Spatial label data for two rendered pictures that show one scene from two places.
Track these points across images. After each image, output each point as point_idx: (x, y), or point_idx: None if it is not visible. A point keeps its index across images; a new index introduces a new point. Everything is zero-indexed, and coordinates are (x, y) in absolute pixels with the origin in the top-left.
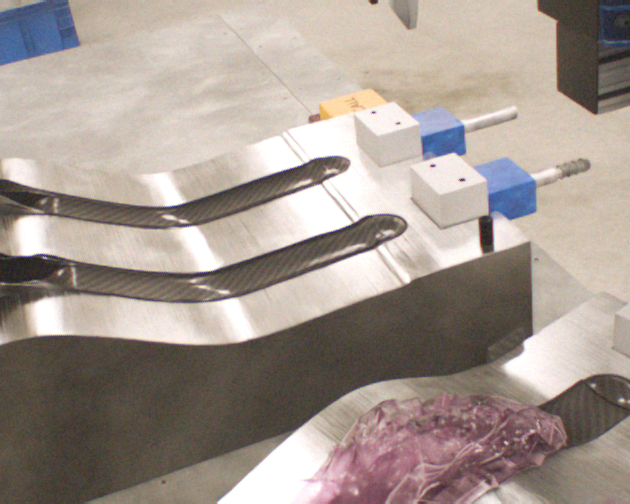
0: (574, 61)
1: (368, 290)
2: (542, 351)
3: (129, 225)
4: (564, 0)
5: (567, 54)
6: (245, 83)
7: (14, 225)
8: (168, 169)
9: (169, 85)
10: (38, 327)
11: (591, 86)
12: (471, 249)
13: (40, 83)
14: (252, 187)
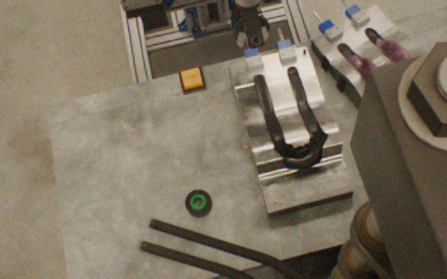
0: (155, 19)
1: (314, 76)
2: (328, 54)
3: (278, 121)
4: (144, 10)
5: (149, 20)
6: (132, 113)
7: (291, 137)
8: (190, 136)
9: (120, 139)
10: (334, 125)
11: (165, 20)
12: (306, 56)
13: (91, 189)
14: (260, 97)
